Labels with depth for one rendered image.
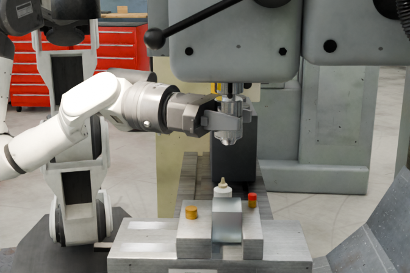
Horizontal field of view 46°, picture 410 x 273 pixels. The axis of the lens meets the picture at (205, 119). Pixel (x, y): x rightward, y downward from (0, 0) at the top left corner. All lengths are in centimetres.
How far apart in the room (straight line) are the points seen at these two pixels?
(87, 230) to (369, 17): 119
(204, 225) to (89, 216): 77
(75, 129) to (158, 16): 27
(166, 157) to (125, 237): 177
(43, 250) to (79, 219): 26
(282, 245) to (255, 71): 35
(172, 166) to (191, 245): 186
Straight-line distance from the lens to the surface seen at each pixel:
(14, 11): 98
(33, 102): 589
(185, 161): 147
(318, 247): 293
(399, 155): 111
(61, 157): 144
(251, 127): 128
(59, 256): 176
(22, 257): 179
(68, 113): 89
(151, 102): 83
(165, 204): 278
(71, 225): 162
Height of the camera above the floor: 145
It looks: 16 degrees down
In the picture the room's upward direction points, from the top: straight up
